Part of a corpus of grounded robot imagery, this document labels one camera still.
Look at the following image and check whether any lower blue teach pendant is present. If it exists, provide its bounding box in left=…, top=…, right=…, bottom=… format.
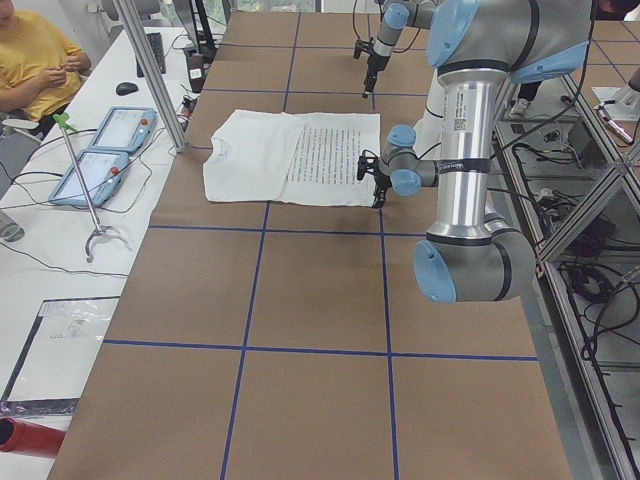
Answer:
left=49, top=149, right=129, bottom=207

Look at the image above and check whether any clear plastic document sleeve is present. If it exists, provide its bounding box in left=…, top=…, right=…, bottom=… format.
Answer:
left=1, top=296, right=119, bottom=417

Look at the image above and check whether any blue teach pendant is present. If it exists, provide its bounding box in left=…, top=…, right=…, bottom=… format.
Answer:
left=49, top=149, right=129, bottom=207
left=89, top=106, right=157, bottom=153

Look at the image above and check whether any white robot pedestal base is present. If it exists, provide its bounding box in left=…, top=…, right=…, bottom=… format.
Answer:
left=414, top=70, right=445, bottom=161

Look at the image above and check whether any person in yellow shirt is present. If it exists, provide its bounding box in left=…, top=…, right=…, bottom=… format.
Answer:
left=1, top=1, right=91, bottom=136

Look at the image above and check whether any white long-sleeve printed shirt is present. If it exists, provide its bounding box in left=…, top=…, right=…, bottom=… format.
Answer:
left=203, top=110, right=380, bottom=206

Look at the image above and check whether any black computer mouse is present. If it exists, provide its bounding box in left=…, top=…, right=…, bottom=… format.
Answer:
left=115, top=82, right=139, bottom=96

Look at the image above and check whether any black keyboard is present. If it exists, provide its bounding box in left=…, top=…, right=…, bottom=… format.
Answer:
left=146, top=32, right=166, bottom=74

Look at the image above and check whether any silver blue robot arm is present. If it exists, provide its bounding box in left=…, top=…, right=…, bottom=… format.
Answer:
left=353, top=0, right=439, bottom=98
left=364, top=1, right=596, bottom=303

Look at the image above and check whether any reacher grabber stick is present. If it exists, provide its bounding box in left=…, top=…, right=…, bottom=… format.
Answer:
left=53, top=113, right=128, bottom=263

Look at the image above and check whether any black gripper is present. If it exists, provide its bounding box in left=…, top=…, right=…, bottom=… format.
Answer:
left=362, top=51, right=389, bottom=98
left=372, top=168, right=392, bottom=209

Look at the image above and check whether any upper blue teach pendant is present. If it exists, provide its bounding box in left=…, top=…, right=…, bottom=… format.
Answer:
left=89, top=106, right=157, bottom=153

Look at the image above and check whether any red fire extinguisher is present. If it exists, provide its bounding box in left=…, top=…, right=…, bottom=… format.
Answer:
left=1, top=417, right=66, bottom=458

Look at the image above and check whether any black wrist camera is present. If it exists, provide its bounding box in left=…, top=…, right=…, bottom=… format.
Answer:
left=353, top=37, right=374, bottom=59
left=356, top=149, right=379, bottom=181

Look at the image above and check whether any aluminium frame post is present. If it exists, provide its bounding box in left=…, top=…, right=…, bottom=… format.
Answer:
left=114, top=0, right=187, bottom=153

